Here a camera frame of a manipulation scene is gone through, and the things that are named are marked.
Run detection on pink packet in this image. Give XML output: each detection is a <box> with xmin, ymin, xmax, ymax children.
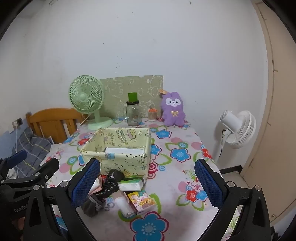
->
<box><xmin>89</xmin><ymin>185</ymin><xmax>102</xmax><ymax>198</ymax></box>

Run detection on glass mug jar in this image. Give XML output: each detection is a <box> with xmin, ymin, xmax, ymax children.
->
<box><xmin>122</xmin><ymin>101</ymin><xmax>142</xmax><ymax>127</ymax></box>

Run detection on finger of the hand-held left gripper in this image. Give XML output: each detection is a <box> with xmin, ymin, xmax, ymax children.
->
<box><xmin>0</xmin><ymin>158</ymin><xmax>60</xmax><ymax>186</ymax></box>
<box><xmin>0</xmin><ymin>149</ymin><xmax>28</xmax><ymax>171</ymax></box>

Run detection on green patterned board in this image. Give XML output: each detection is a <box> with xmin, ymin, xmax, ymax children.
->
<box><xmin>99</xmin><ymin>75</ymin><xmax>164</xmax><ymax>120</ymax></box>

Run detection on small jar with orange lid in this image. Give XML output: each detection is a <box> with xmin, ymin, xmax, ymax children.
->
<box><xmin>148</xmin><ymin>105</ymin><xmax>158</xmax><ymax>122</ymax></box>

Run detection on white crumpled cloth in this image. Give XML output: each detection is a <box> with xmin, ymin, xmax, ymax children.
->
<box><xmin>6</xmin><ymin>168</ymin><xmax>18</xmax><ymax>180</ymax></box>

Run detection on cartoon print tissue pack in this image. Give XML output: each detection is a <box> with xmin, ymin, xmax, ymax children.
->
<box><xmin>124</xmin><ymin>190</ymin><xmax>156</xmax><ymax>215</ymax></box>

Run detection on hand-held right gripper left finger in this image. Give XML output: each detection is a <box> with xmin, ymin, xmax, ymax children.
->
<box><xmin>23</xmin><ymin>158</ymin><xmax>101</xmax><ymax>241</ymax></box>

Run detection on purple plush bunny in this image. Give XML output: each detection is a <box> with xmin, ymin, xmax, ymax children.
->
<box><xmin>159</xmin><ymin>89</ymin><xmax>187</xmax><ymax>127</ymax></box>

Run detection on yellow printed storage box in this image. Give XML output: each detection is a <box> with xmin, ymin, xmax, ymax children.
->
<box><xmin>80</xmin><ymin>127</ymin><xmax>151</xmax><ymax>179</ymax></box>

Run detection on grey drawstring pouch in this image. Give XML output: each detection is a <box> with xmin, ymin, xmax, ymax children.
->
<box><xmin>83</xmin><ymin>196</ymin><xmax>104</xmax><ymax>217</ymax></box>

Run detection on green tissue pack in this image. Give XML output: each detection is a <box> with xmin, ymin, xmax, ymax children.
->
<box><xmin>117</xmin><ymin>177</ymin><xmax>146</xmax><ymax>192</ymax></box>

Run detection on grey plaid cloth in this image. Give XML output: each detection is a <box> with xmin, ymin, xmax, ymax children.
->
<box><xmin>14</xmin><ymin>127</ymin><xmax>53</xmax><ymax>179</ymax></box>

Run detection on black fan cable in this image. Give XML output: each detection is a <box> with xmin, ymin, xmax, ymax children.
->
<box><xmin>221</xmin><ymin>130</ymin><xmax>226</xmax><ymax>159</ymax></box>

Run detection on floral white bedding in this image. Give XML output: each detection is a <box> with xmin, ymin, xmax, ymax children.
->
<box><xmin>47</xmin><ymin>143</ymin><xmax>70</xmax><ymax>163</ymax></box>

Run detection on beige door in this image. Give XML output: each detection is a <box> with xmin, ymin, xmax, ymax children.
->
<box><xmin>240</xmin><ymin>0</ymin><xmax>296</xmax><ymax>227</ymax></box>

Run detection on pale plastic bag roll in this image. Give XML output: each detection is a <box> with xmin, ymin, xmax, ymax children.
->
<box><xmin>115</xmin><ymin>197</ymin><xmax>134</xmax><ymax>218</ymax></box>

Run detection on green desk fan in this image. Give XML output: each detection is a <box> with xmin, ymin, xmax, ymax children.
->
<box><xmin>69</xmin><ymin>75</ymin><xmax>113</xmax><ymax>130</ymax></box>

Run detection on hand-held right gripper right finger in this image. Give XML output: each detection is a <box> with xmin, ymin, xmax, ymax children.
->
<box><xmin>194</xmin><ymin>159</ymin><xmax>271</xmax><ymax>241</ymax></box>

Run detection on black plastic bag roll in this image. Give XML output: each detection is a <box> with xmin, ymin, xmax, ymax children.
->
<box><xmin>96</xmin><ymin>169</ymin><xmax>125</xmax><ymax>200</ymax></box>

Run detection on white standing fan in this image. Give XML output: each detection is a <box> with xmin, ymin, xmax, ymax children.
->
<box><xmin>212</xmin><ymin>110</ymin><xmax>257</xmax><ymax>166</ymax></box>

